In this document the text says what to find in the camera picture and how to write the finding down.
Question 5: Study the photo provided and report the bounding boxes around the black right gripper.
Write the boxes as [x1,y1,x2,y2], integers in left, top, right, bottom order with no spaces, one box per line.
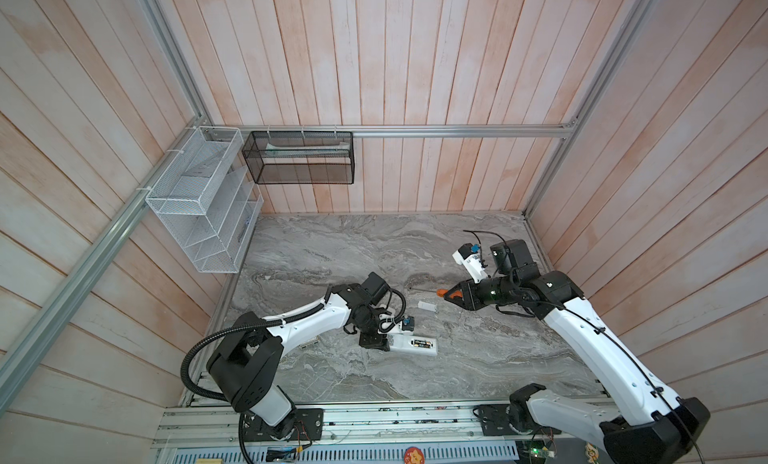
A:
[441,276,514,310]

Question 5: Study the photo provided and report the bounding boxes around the orange handled screwdriver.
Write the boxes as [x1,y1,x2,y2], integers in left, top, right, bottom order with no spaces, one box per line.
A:
[413,288,463,300]

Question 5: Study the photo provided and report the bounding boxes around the white battery cover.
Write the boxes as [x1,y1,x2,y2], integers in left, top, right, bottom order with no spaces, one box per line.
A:
[417,301,437,313]

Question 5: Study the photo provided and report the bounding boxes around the white TV remote control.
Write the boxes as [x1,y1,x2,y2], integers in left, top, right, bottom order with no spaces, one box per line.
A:
[388,334,437,357]

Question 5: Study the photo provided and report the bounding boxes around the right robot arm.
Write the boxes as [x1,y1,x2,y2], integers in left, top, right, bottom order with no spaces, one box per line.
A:
[443,239,711,463]

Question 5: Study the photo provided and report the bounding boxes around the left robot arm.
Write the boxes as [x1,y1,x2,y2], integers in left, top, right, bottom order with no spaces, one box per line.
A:
[180,273,407,441]

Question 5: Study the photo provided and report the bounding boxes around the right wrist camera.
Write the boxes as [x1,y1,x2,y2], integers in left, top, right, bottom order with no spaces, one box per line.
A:
[452,243,490,284]

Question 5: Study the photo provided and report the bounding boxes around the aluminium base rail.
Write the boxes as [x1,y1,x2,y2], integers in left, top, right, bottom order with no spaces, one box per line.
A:
[149,399,607,450]

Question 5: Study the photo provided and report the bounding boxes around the black wire mesh basket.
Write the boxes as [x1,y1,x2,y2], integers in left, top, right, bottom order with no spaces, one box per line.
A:
[242,130,356,185]

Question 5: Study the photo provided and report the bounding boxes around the horizontal aluminium frame rail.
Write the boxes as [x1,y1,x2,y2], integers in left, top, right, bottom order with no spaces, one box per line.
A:
[234,124,576,139]

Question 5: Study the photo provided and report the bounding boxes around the white wire mesh shelf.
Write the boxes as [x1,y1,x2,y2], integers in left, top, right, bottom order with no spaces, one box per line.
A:
[146,127,263,274]

